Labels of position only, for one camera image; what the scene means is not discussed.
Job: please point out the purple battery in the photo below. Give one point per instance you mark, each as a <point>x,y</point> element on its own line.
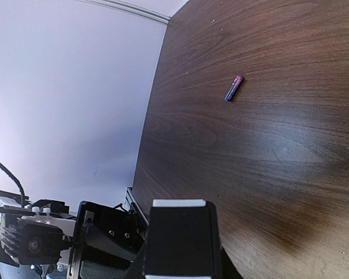
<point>233,89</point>

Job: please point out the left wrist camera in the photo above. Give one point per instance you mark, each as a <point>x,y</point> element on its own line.
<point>36,236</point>

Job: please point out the white remote control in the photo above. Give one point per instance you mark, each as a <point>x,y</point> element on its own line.
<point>182,240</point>

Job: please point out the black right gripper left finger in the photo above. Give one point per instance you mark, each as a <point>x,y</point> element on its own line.
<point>136,269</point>

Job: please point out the left aluminium frame post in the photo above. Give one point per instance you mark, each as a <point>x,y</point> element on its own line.
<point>132,9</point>

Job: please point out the aluminium front rail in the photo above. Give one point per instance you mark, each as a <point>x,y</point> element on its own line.
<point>132,205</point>

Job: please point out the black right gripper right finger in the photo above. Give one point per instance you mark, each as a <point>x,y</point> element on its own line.
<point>229,270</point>

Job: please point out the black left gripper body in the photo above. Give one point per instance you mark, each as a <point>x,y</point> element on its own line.
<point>105,241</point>

